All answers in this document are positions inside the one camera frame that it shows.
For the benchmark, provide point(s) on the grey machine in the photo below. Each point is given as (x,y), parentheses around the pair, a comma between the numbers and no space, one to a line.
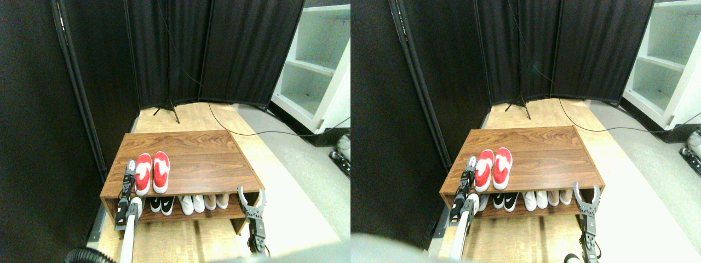
(342,147)
(694,143)

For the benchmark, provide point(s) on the grey curtain foot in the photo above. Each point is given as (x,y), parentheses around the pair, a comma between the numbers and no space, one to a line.
(438,233)
(97,227)

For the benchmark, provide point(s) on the black curtain pole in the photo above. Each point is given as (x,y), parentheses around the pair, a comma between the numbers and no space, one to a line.
(80,87)
(418,87)

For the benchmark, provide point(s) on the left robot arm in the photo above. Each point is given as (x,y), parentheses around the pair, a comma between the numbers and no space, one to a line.
(461,235)
(128,241)

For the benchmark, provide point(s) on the beige shoe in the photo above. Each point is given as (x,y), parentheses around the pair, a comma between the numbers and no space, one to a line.
(564,197)
(210,202)
(222,201)
(553,198)

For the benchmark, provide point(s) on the brown shoe rack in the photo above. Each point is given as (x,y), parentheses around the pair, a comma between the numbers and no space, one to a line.
(202,164)
(547,159)

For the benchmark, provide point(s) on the white shelf unit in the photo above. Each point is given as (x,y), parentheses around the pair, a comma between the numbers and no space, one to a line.
(306,82)
(657,76)

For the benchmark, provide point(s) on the white shoe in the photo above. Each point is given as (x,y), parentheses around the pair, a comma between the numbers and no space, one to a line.
(187,206)
(529,201)
(541,200)
(198,204)
(484,203)

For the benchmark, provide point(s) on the red shoe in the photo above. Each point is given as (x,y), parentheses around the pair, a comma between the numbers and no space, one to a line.
(503,169)
(161,172)
(484,171)
(143,175)

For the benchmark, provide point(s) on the black stand foot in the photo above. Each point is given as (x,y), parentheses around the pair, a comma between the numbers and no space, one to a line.
(170,104)
(521,101)

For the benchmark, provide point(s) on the black shoe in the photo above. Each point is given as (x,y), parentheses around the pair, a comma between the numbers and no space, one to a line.
(510,203)
(498,200)
(155,204)
(167,206)

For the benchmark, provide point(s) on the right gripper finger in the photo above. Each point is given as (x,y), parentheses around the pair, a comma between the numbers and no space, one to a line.
(582,198)
(263,211)
(597,207)
(246,201)

